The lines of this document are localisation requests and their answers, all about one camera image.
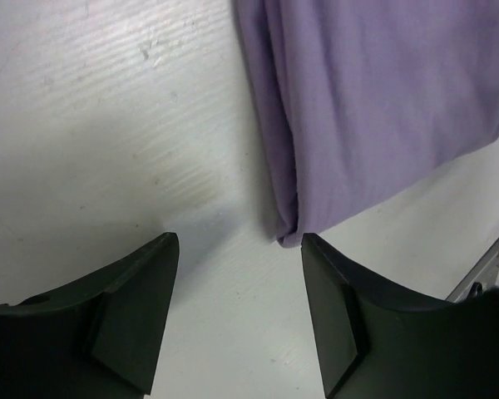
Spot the aluminium front table rail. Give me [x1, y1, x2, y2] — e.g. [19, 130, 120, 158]
[447, 238, 499, 303]

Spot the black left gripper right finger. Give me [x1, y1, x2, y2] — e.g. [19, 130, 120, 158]
[301, 234, 499, 398]

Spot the purple t-shirt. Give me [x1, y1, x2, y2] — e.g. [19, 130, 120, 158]
[235, 1, 499, 247]

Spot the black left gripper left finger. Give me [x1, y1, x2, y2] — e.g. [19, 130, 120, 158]
[0, 233, 179, 398]

